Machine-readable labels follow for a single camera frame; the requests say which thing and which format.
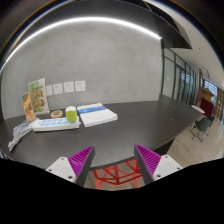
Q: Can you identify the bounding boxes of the small woven basket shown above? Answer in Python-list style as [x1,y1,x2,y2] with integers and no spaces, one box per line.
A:
[50,110,63,119]

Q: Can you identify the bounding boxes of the white wall plate behind menu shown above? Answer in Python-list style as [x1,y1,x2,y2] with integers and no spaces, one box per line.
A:
[46,85,53,96]

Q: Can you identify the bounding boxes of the green food menu stand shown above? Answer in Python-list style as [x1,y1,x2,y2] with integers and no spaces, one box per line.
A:
[28,78,50,114]

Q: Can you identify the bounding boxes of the white book with blue stripe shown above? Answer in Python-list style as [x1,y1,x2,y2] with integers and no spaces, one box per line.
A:
[77,103,118,127]

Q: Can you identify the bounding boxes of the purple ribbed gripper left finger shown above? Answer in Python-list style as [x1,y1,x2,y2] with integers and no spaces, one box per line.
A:
[46,145,95,187]

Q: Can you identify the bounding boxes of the white wall socket middle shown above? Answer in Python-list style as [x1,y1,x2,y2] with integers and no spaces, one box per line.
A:
[64,82,74,93]

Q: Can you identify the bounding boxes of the red wooden kiosk background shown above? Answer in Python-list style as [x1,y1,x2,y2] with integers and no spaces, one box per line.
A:
[200,88,214,118]

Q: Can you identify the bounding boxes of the dark chair in background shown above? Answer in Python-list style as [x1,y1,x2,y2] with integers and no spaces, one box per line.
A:
[190,117,214,141]

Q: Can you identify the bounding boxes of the white wall socket left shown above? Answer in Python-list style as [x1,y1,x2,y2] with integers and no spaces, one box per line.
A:
[53,83,63,95]

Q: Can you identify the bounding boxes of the curved ceiling light strip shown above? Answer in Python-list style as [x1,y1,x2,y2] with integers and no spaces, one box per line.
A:
[0,17,162,72]

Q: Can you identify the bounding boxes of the white box with blue squares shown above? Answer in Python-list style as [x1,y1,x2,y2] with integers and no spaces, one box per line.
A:
[33,117,81,132]

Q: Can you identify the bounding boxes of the white wall socket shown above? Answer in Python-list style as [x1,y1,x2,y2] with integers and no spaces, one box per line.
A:
[53,83,63,95]
[75,81,86,91]
[64,82,74,93]

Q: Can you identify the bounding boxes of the red metal stool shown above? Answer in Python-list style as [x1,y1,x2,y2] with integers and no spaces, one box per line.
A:
[93,159,142,189]

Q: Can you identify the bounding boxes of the white wall socket right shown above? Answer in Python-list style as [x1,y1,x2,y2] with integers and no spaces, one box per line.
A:
[75,81,86,91]

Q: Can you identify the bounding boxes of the orange food menu stand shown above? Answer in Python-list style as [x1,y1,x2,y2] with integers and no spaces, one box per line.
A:
[21,93,36,122]

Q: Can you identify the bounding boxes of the folded newspaper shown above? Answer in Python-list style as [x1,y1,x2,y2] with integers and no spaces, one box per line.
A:
[8,118,39,151]

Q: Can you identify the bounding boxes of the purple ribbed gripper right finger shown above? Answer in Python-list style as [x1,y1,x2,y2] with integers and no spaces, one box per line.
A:
[134,144,182,184]

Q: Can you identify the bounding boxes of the green cup with white lid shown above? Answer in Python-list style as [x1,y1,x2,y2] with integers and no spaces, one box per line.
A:
[65,106,77,122]

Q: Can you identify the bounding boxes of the white round table background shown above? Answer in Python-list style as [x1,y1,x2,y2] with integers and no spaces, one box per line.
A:
[191,105,205,114]

